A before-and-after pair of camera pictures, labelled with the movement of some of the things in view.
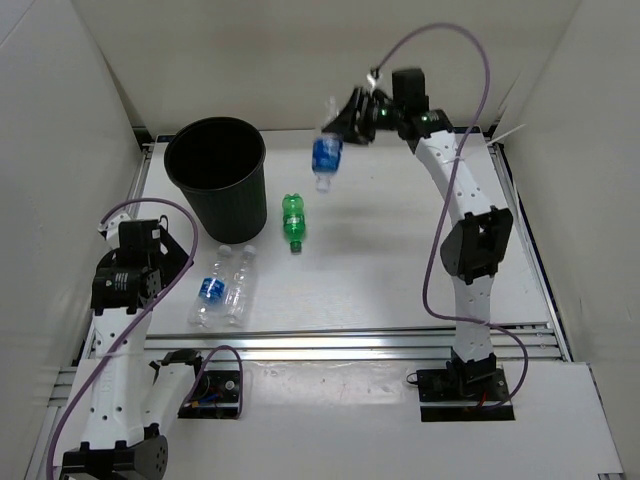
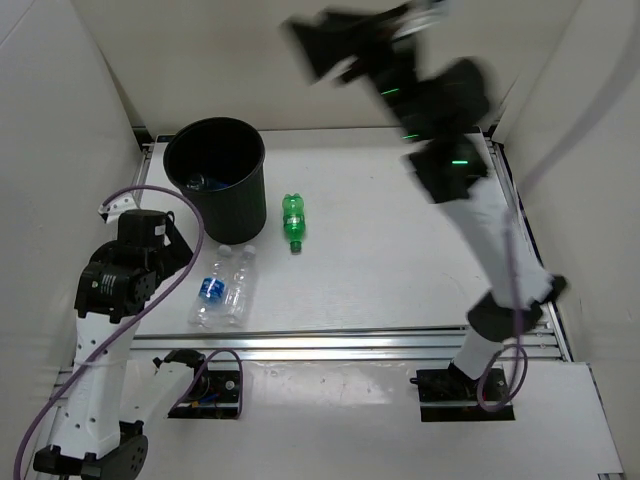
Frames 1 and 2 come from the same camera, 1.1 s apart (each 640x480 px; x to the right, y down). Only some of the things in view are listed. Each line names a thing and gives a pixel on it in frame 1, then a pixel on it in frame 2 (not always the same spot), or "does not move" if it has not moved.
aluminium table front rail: [339, 344] does not move
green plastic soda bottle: [294, 224] does not move
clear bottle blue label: [327, 148] -> [198, 182]
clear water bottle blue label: [212, 291] does not move
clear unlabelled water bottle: [241, 288] does not move
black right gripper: [355, 131] -> [326, 45]
